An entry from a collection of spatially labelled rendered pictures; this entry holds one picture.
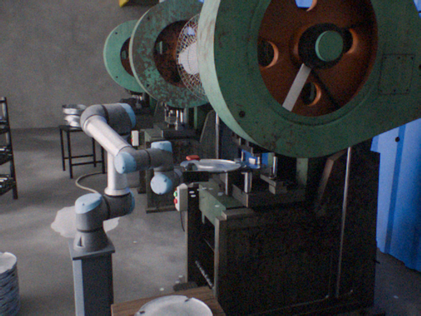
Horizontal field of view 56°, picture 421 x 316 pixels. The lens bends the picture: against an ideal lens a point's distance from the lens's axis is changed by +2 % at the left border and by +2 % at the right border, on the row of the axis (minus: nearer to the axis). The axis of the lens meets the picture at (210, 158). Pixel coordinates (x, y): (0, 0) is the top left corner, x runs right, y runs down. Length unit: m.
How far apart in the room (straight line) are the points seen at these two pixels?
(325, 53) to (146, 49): 1.87
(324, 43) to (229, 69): 0.34
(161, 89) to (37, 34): 5.44
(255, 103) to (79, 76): 7.08
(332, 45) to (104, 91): 7.16
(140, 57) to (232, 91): 1.80
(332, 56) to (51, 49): 7.22
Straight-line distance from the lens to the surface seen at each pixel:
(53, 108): 8.38
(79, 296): 1.98
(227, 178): 1.89
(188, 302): 1.65
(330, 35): 1.47
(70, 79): 8.33
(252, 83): 1.39
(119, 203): 1.87
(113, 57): 4.79
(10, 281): 2.31
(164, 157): 1.46
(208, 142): 3.49
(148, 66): 3.10
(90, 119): 1.66
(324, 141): 1.58
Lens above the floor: 1.27
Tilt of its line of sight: 14 degrees down
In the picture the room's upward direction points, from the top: 1 degrees clockwise
